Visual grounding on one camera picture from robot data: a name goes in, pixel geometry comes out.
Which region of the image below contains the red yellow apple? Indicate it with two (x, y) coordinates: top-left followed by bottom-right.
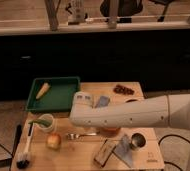
(47, 133), (61, 150)

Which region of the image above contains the yellow corn cob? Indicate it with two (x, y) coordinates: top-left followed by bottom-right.
(36, 83), (50, 99)

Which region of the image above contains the green plastic tray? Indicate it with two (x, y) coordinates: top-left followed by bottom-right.
(26, 76), (80, 113)

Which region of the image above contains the wooden block eraser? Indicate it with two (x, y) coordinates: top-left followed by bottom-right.
(94, 140), (116, 167)

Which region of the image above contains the dark purple bowl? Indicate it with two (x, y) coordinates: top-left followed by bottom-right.
(125, 99), (139, 103)

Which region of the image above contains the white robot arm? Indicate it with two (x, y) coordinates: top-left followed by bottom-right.
(69, 92), (190, 171)

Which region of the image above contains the silver metal fork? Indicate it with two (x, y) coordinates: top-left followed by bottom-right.
(66, 132), (99, 140)

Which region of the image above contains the black floor cable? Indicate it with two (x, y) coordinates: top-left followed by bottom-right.
(158, 133), (190, 171)

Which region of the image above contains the wooden table frame leg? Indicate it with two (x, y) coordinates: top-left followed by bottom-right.
(44, 0), (58, 31)

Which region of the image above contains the orange bowl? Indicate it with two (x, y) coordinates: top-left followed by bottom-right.
(101, 127), (121, 135)

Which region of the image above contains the small metal cup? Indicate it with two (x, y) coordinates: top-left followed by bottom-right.
(130, 133), (146, 150)

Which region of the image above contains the wooden post middle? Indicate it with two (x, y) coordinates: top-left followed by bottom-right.
(108, 0), (119, 29)

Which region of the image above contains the blue sponge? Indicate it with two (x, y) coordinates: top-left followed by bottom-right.
(95, 96), (110, 108)

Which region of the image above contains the white cup with green item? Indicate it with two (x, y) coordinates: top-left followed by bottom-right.
(29, 114), (55, 133)

